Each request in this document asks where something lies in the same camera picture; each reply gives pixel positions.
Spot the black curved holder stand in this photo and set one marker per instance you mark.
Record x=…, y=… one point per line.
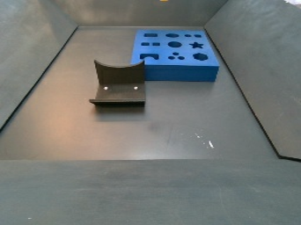
x=121, y=84

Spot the blue foam shape board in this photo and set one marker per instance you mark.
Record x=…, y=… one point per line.
x=177, y=55

